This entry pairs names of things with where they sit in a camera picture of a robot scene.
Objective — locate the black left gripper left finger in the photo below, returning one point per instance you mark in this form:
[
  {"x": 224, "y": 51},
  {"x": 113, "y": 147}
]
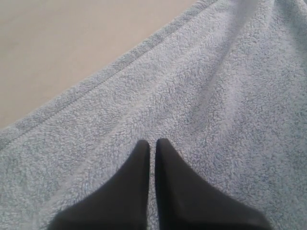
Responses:
[{"x": 120, "y": 204}]

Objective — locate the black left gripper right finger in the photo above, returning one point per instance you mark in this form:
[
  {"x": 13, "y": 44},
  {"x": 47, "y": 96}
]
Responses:
[{"x": 185, "y": 201}]

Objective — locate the light blue fluffy towel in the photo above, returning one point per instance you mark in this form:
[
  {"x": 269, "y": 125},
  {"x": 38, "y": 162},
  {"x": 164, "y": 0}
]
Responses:
[{"x": 225, "y": 82}]

